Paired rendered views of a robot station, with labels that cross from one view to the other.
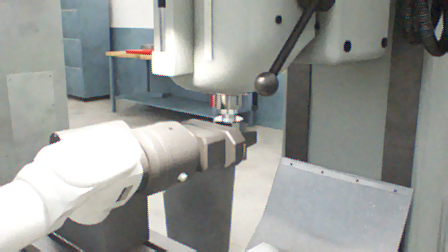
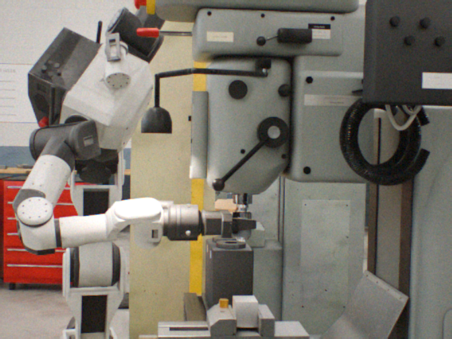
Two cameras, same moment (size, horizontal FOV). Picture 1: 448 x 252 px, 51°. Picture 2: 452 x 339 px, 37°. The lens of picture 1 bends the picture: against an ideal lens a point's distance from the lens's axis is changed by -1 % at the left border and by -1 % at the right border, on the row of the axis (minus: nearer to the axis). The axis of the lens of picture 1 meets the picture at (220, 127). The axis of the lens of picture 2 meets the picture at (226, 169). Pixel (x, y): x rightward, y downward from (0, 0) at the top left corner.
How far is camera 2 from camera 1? 121 cm
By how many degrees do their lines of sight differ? 42
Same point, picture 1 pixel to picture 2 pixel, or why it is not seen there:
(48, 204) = (108, 224)
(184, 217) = not seen: outside the picture
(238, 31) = (216, 157)
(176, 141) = (186, 212)
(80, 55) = not seen: outside the picture
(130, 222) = (235, 293)
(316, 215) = (362, 317)
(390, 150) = (401, 263)
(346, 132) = (389, 248)
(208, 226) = not seen: outside the picture
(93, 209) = (140, 239)
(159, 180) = (171, 230)
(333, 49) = (294, 171)
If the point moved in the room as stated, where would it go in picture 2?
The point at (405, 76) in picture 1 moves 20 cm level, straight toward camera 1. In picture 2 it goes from (405, 200) to (335, 203)
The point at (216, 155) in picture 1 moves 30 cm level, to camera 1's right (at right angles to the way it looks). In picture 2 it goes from (213, 227) to (320, 241)
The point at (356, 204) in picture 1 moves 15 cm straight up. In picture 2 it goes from (381, 308) to (383, 247)
